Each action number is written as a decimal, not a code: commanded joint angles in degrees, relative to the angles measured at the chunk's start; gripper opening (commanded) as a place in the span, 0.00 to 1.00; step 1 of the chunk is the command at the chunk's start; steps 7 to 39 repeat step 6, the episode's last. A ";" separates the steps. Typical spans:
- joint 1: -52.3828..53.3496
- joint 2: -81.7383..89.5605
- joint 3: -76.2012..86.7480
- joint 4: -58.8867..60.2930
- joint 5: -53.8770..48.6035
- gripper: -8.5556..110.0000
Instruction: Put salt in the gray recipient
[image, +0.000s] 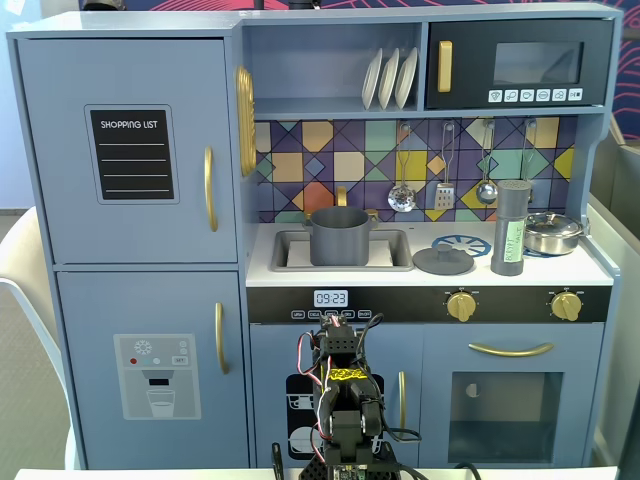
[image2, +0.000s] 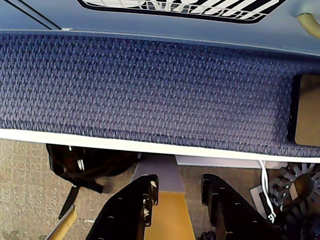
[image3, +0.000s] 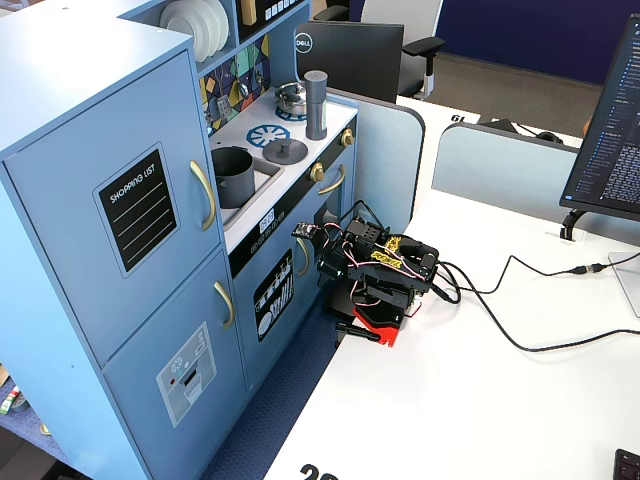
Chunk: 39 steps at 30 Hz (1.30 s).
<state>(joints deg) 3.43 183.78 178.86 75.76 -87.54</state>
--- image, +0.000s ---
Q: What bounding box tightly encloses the gray cylindrical salt shaker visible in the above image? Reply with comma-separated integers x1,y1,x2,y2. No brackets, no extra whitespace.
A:
490,179,532,277

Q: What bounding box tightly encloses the gray plastic pot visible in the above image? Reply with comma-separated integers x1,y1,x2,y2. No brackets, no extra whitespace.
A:
302,206,376,267

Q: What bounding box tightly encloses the gold toy faucet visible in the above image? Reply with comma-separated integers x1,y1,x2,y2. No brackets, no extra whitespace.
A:
299,185,381,226

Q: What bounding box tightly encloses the gray toy sink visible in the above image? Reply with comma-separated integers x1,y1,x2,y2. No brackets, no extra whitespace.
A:
269,228,415,274

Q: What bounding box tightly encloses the steel skimmer spoon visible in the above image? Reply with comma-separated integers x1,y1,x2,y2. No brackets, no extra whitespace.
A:
387,122,418,214

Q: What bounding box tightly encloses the gray pot lid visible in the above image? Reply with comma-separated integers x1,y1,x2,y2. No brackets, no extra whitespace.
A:
412,243,475,276

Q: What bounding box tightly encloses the dishwasher door with dish print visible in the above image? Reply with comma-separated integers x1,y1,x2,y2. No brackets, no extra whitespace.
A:
249,324,424,469

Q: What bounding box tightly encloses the steel slotted spatula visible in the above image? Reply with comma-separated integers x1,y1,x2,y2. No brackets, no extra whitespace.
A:
432,121,457,212

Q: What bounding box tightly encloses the gold stove knob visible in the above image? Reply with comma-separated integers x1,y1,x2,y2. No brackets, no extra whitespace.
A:
550,291,583,322
446,291,478,323

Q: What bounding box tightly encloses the blue wooden toy kitchen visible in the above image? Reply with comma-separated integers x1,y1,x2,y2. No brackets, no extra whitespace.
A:
5,2,626,471

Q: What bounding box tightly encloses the white toy plate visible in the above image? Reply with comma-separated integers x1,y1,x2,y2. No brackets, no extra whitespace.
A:
394,46,419,110
378,47,401,111
361,47,384,111

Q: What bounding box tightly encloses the steel ladle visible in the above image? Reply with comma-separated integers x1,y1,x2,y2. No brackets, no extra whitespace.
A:
474,119,500,206

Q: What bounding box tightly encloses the oven door with window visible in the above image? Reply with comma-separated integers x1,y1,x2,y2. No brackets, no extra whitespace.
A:
422,324,606,469

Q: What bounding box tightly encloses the robot controller circuit board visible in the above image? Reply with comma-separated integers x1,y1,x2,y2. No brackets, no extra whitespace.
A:
327,463,371,480

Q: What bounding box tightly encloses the black microwave door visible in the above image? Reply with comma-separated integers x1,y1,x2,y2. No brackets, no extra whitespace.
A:
424,18,615,110

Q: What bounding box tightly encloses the steel pot with lid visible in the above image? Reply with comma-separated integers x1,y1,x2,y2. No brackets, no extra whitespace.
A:
523,211,591,256

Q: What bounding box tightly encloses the fridge door with dispenser print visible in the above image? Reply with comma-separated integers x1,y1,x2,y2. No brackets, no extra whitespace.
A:
55,271,250,469

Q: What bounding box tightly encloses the fridge door with shopping list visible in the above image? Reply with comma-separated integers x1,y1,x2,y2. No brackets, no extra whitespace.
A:
14,38,239,265

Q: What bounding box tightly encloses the white plastic chair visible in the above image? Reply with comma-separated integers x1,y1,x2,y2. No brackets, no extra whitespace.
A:
0,207,71,471

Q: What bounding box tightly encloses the gray-blue desk divider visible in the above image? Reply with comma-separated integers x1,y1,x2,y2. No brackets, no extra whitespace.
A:
587,134,640,480

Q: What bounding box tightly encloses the gold fridge door handle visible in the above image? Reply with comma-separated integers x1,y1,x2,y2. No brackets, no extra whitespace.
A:
214,301,231,375
203,145,220,233

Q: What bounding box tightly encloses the gold dishwasher handle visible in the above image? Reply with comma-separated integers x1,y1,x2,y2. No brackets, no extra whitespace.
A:
397,370,408,434

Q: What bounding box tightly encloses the gold microwave handle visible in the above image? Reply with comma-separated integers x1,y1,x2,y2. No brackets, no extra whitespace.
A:
437,40,454,94

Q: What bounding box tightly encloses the gold oven handle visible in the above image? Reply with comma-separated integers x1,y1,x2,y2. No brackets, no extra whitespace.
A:
468,341,555,358

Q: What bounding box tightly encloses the steel wire-handled utensil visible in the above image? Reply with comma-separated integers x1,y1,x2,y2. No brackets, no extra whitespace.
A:
521,118,540,184

